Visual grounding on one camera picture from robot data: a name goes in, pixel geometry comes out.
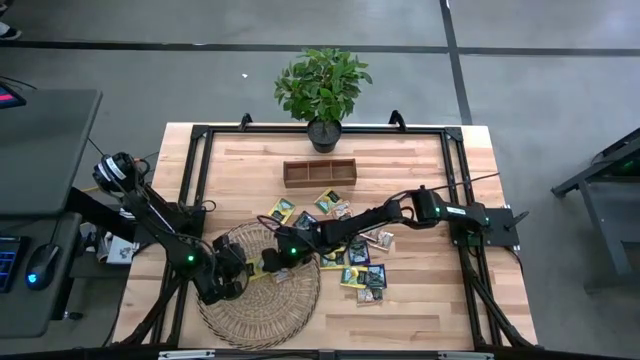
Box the black computer mouse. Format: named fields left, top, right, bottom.
left=24, top=243, right=62, bottom=292

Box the black backlit keyboard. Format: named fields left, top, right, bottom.
left=0, top=235, right=30, bottom=295

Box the black desk beam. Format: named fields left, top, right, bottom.
left=67, top=187, right=146, bottom=244

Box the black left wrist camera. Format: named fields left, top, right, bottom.
left=213, top=233, right=250, bottom=271

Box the dark grey desk top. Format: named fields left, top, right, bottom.
left=0, top=88, right=104, bottom=216
left=0, top=212, right=84, bottom=339

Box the silver metal bracket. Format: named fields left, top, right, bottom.
left=437, top=351, right=495, bottom=360
left=158, top=349, right=216, bottom=360

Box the tablet with pink screen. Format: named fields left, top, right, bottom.
left=0, top=82, right=28, bottom=110

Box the brown wooden three-compartment box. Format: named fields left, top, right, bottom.
left=282, top=158, right=358, bottom=190

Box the dark grey metal cart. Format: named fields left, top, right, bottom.
left=551, top=127, right=640, bottom=294

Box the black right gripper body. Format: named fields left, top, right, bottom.
left=275, top=230, right=317, bottom=274

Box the green potted plant black pot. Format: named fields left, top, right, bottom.
left=273, top=47, right=374, bottom=154

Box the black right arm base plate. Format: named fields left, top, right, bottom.
left=448, top=207, right=530, bottom=249

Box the black aluminium table frame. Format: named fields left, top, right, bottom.
left=112, top=110, right=540, bottom=360

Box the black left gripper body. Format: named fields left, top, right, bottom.
left=212, top=272, right=249, bottom=305

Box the person's shoe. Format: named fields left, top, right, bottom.
left=0, top=20, right=24, bottom=41

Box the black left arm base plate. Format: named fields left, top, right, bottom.
left=133, top=207, right=207, bottom=246

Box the round woven straw placemat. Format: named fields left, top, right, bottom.
left=196, top=219, right=322, bottom=351

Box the white printed box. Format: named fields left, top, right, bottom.
left=94, top=222, right=142, bottom=266

